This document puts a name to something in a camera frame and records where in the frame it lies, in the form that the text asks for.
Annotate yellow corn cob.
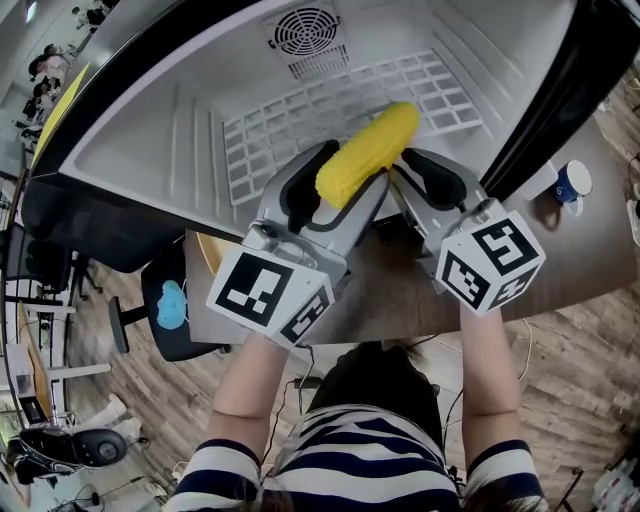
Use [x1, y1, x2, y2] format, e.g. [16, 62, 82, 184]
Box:
[314, 101, 421, 210]

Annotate white floor cable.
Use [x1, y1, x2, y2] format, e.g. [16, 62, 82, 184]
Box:
[517, 317, 537, 384]

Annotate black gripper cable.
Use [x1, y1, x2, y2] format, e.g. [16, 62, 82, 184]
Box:
[262, 343, 321, 474]

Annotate black trousers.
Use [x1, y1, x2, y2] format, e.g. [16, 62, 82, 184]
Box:
[307, 342, 444, 444]

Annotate white grid shelf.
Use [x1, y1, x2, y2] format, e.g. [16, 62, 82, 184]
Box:
[222, 48, 485, 209]

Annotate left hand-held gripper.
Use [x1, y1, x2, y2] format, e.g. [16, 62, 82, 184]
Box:
[205, 139, 392, 349]

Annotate person's right forearm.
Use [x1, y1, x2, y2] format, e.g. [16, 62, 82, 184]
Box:
[458, 304, 521, 451]

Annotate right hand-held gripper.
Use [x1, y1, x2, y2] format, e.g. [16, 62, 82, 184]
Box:
[389, 146, 547, 318]

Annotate person's left forearm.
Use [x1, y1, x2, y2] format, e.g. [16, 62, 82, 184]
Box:
[207, 332, 291, 451]

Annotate navy white striped shirt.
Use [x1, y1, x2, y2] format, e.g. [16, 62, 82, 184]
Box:
[172, 404, 551, 512]

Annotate blue mug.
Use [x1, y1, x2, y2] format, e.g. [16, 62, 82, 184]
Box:
[555, 159, 594, 217]

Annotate black mesh office chair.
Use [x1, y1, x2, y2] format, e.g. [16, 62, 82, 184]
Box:
[0, 222, 104, 301]

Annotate white desk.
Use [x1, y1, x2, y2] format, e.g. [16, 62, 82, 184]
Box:
[4, 299, 112, 419]

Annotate light blue cloth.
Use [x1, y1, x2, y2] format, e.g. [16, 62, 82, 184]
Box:
[155, 280, 189, 331]

